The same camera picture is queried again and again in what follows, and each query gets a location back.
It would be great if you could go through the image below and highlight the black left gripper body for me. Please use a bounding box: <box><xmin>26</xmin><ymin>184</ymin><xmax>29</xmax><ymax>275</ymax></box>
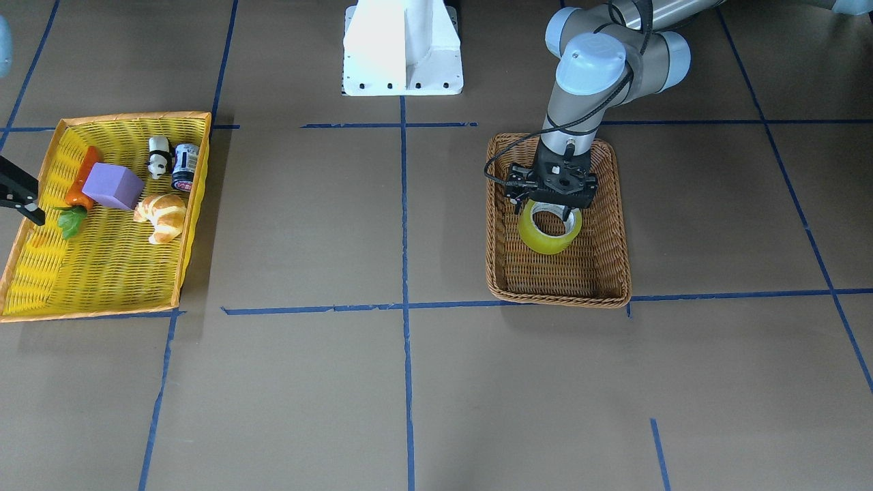
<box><xmin>505</xmin><ymin>143</ymin><xmax>599</xmax><ymax>209</ymax></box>

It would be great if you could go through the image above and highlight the yellow tape roll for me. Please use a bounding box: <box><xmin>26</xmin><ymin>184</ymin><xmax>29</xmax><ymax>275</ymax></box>
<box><xmin>518</xmin><ymin>200</ymin><xmax>582</xmax><ymax>255</ymax></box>

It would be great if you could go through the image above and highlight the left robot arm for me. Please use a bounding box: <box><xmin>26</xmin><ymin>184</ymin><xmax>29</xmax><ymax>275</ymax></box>
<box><xmin>489</xmin><ymin>1</ymin><xmax>717</xmax><ymax>226</ymax></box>

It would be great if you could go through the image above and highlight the brown wicker basket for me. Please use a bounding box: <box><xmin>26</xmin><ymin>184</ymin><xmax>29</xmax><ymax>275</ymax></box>
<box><xmin>486</xmin><ymin>139</ymin><xmax>631</xmax><ymax>308</ymax></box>

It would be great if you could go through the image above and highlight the yellow woven plastic basket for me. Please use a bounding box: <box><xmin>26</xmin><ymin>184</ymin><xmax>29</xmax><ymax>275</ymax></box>
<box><xmin>2</xmin><ymin>111</ymin><xmax>212</xmax><ymax>321</ymax></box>

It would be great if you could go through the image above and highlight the orange toy carrot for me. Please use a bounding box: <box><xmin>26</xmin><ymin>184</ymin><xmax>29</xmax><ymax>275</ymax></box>
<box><xmin>54</xmin><ymin>146</ymin><xmax>101</xmax><ymax>240</ymax></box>

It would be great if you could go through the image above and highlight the purple foam block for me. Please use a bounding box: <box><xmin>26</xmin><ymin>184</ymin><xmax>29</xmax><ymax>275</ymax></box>
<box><xmin>82</xmin><ymin>162</ymin><xmax>145</xmax><ymax>211</ymax></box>

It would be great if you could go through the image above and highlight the toy panda figure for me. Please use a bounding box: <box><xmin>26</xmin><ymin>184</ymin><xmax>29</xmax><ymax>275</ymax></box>
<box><xmin>147</xmin><ymin>136</ymin><xmax>173</xmax><ymax>180</ymax></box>

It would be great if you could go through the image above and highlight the toy croissant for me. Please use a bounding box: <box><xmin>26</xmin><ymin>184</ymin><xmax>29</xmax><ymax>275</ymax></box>
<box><xmin>133</xmin><ymin>194</ymin><xmax>187</xmax><ymax>245</ymax></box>

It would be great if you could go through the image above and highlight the small purple can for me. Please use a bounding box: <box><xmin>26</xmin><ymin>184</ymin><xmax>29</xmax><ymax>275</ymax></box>
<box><xmin>171</xmin><ymin>143</ymin><xmax>200</xmax><ymax>192</ymax></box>

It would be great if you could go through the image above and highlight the black camera cable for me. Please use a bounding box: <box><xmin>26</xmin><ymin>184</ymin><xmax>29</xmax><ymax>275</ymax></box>
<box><xmin>483</xmin><ymin>0</ymin><xmax>655</xmax><ymax>185</ymax></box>

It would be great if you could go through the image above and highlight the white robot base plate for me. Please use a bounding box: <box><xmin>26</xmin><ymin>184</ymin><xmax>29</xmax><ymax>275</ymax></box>
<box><xmin>341</xmin><ymin>1</ymin><xmax>464</xmax><ymax>97</ymax></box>

